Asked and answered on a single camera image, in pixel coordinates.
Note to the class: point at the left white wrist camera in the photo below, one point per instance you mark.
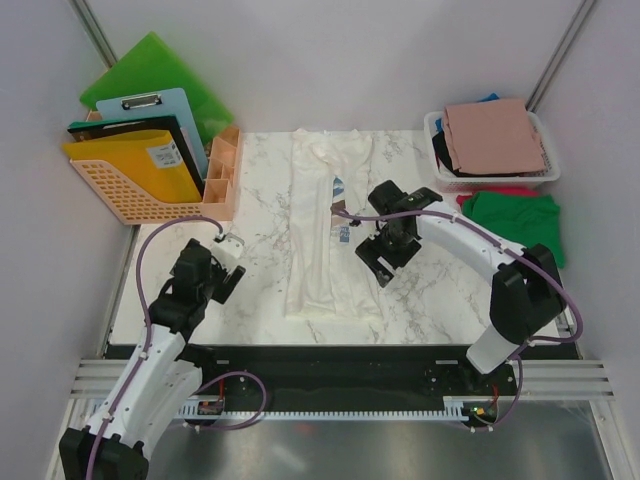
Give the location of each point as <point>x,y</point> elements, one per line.
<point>227,249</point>

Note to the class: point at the white cable duct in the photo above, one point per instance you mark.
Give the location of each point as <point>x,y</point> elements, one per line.
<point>194,409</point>

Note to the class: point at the white printed t shirt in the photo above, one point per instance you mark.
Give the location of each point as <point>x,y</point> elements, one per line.
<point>327,279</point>

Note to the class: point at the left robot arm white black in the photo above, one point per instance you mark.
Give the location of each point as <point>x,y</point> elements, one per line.
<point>118,440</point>

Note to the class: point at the red t shirt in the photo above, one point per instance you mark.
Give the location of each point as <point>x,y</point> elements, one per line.
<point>508,191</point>

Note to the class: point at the black folder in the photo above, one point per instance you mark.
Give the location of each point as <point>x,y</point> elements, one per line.
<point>83,131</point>

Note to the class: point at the pink folded t shirt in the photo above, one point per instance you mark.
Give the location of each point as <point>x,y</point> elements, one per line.
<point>492,138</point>

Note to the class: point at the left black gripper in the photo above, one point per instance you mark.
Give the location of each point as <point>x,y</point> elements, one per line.
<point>225,283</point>

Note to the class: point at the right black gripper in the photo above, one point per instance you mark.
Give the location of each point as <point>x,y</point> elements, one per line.
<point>371,250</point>

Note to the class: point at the orange mesh file holder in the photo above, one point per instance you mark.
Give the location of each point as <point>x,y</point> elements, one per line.
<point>130,203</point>

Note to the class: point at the black garment in basket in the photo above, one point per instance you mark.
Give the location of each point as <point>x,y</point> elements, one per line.
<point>442,152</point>

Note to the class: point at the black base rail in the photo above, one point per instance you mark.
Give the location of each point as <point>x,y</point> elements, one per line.
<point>346,378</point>

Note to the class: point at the green t shirt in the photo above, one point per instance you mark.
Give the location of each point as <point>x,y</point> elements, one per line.
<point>525,220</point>

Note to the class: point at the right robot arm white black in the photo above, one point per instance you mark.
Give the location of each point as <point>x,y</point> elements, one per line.
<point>526,292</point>

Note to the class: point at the light blue clipboard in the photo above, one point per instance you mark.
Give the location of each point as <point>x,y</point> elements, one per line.
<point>154,104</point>

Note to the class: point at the peach compartment organizer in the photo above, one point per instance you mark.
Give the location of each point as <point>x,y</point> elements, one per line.
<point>221,186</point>

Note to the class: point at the green plastic board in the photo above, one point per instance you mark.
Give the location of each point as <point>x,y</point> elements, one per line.
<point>150,66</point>

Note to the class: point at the white laundry basket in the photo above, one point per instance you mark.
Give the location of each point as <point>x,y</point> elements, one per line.
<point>447,182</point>

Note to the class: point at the yellow folder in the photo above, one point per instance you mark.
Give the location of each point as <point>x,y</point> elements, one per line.
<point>149,158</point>

